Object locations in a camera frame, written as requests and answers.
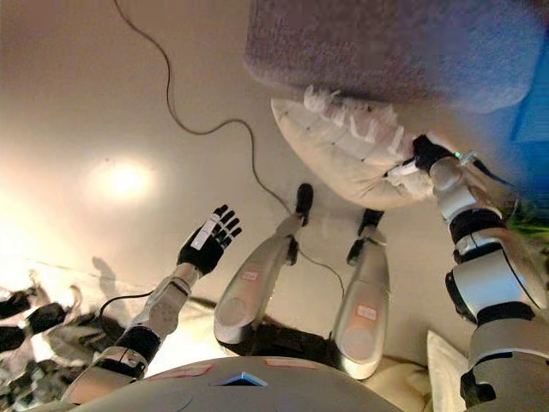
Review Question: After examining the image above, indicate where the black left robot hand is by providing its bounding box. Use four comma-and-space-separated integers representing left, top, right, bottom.
176, 204, 244, 276

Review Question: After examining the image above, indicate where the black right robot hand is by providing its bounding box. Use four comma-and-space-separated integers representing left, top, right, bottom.
385, 133, 452, 179

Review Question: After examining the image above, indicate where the white fringed pillow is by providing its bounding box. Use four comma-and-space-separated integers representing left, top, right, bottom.
270, 84, 439, 211

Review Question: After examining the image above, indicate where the grey fabric armchair sofa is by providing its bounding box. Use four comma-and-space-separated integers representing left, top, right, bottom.
244, 0, 542, 115

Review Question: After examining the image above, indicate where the silver left robot leg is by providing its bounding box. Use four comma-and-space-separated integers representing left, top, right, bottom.
213, 183, 315, 358

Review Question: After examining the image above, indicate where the silver robot leg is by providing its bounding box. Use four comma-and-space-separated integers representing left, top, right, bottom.
331, 208, 392, 381
213, 183, 315, 358

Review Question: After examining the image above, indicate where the green leafy plant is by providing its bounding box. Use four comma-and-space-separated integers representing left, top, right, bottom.
508, 212, 549, 235

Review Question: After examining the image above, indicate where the grey robot torso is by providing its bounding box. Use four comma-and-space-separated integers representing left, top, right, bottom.
53, 357, 404, 412

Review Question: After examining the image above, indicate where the silver right robot leg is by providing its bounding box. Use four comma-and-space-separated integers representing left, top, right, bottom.
331, 208, 392, 381

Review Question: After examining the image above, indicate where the black and white fabric pile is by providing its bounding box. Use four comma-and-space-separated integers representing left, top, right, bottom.
0, 269, 109, 407

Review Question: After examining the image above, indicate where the white square cushion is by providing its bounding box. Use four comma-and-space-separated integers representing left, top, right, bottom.
425, 329, 471, 412

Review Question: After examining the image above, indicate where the cream blanket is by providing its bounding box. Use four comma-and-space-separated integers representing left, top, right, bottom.
371, 354, 431, 412

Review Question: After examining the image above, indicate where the thick black wrist cable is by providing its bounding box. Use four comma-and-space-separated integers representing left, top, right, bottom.
99, 289, 155, 321

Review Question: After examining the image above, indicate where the thin black floor cable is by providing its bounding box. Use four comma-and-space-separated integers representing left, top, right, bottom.
112, 0, 346, 301

